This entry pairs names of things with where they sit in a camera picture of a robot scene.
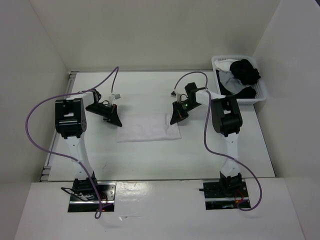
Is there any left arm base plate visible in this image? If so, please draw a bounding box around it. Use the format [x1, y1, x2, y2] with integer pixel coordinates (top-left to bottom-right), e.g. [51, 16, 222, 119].
[65, 181, 116, 213]

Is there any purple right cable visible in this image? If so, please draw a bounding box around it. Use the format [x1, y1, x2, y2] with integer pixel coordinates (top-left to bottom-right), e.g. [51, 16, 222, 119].
[170, 71, 263, 212]

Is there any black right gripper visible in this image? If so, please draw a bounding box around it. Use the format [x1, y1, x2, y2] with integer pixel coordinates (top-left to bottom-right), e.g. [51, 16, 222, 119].
[171, 99, 201, 125]

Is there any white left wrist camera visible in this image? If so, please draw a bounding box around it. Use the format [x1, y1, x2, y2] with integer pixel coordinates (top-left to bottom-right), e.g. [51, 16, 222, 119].
[108, 93, 121, 103]

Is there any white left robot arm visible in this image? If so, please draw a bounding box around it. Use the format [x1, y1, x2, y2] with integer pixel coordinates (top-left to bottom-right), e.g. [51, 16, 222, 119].
[55, 89, 123, 200]

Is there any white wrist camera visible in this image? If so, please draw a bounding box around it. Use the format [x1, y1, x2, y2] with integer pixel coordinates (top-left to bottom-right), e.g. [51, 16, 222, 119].
[170, 90, 182, 102]
[108, 93, 121, 103]

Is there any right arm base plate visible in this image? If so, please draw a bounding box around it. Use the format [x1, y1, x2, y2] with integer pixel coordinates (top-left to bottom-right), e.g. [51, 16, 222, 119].
[198, 180, 251, 210]

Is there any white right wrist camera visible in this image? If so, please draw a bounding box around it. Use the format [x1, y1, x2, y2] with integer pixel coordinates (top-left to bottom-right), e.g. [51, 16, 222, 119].
[170, 90, 182, 102]

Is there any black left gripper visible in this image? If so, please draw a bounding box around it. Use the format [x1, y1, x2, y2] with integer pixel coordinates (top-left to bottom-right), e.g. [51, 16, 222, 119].
[85, 103, 122, 127]

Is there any purple cable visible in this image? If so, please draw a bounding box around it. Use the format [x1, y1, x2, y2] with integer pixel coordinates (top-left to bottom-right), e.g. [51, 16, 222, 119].
[24, 66, 120, 219]
[170, 71, 263, 212]

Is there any white plastic laundry basket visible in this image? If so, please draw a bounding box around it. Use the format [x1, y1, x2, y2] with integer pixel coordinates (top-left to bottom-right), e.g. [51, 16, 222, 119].
[211, 55, 267, 105]

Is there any white tank top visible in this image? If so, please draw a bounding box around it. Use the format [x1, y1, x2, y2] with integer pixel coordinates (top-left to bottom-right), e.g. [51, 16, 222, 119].
[116, 113, 182, 143]

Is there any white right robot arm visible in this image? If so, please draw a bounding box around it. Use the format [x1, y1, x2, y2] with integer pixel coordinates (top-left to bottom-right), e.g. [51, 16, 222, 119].
[170, 82, 243, 197]

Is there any white garment in basket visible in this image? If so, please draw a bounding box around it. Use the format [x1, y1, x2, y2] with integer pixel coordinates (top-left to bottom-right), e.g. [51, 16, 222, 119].
[214, 58, 238, 73]

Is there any black garment in basket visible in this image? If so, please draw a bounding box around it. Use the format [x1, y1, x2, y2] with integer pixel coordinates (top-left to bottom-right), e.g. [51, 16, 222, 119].
[215, 59, 261, 99]

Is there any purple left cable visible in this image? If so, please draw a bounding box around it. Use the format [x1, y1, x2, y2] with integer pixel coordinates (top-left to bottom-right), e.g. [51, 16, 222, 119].
[24, 66, 120, 219]

